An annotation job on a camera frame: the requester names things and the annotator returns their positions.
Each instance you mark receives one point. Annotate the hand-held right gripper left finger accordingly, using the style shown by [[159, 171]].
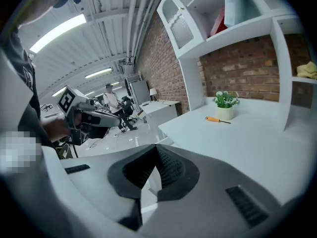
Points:
[[99, 182]]

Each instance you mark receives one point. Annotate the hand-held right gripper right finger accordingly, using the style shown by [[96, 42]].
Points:
[[210, 202]]

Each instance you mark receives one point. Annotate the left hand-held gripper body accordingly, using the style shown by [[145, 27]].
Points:
[[71, 100]]

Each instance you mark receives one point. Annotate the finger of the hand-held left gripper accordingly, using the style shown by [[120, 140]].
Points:
[[104, 119]]

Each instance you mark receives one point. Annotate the person's left hand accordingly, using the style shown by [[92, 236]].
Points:
[[62, 130]]

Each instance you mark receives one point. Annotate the black office chair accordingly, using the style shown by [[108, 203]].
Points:
[[128, 106]]

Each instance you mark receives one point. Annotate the ceiling tube light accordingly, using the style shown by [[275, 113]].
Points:
[[59, 32], [99, 73]]

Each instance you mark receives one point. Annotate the grey metal cabinet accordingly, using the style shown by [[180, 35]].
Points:
[[141, 92]]

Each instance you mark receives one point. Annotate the white shelf rack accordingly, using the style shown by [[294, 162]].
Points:
[[132, 78]]

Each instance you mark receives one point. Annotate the white shade table lamp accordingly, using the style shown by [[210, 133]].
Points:
[[153, 92]]

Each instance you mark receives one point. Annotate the small white desk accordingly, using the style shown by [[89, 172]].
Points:
[[161, 108]]

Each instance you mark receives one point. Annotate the white desk with hutch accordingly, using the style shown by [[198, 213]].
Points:
[[235, 145]]

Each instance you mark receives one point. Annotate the person's black shirt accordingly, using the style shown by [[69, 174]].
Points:
[[15, 48]]

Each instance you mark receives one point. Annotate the green potted plant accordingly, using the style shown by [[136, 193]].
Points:
[[225, 103]]

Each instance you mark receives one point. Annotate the person's head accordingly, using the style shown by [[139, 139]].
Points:
[[42, 1]]

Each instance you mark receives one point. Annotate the ribbed glass cabinet door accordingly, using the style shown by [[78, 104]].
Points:
[[180, 26]]

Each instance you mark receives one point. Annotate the red book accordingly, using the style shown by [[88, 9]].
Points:
[[219, 23]]

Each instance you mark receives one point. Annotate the yellow cloth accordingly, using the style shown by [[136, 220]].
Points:
[[307, 71]]

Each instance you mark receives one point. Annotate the white binder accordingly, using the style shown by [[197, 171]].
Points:
[[237, 6]]

